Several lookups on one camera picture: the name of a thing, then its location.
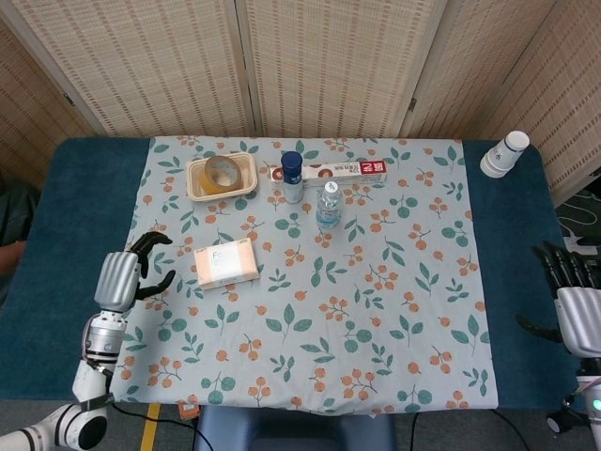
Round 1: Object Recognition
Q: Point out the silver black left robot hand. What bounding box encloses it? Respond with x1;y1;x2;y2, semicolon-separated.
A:
93;230;177;314

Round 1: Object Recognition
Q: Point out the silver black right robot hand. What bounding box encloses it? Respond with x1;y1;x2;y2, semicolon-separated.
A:
516;241;601;358

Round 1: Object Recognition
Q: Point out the small white soap box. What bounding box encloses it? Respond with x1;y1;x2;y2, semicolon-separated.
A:
193;239;261;291

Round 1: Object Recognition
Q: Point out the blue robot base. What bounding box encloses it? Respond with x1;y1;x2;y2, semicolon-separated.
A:
194;406;395;451

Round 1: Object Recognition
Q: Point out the long white red toothpaste box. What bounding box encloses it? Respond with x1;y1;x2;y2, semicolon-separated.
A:
270;161;390;186

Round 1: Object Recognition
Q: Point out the teal table cover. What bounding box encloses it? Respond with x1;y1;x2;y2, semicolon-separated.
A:
0;136;595;414

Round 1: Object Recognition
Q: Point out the black white patterned bag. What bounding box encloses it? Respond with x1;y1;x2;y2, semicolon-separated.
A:
556;187;601;257

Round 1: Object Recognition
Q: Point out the black caster wheel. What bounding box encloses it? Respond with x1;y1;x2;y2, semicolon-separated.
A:
547;411;572;436

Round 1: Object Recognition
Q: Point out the brown object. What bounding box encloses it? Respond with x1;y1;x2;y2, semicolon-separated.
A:
0;241;27;278

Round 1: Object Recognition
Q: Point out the beige plastic tray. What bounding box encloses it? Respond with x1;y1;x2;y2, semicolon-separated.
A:
186;151;258;203

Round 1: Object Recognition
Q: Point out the dark green cloth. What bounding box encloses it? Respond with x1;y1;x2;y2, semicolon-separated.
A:
0;180;41;248

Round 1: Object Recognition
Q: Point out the yellow tape roll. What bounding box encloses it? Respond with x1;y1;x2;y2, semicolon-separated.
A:
201;156;243;194

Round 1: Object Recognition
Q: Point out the white paper cup stack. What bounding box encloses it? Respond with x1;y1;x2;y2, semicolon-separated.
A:
479;130;531;179

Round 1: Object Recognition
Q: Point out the blue capped spray can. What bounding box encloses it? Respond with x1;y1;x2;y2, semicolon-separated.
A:
280;150;305;205

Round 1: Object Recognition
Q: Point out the floral print tablecloth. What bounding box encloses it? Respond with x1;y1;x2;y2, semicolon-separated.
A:
87;135;500;415

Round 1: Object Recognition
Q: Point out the woven bamboo folding screen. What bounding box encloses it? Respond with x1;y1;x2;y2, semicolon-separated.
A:
0;0;601;208

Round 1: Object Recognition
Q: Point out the clear water bottle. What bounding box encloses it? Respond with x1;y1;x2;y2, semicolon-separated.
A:
316;180;343;230

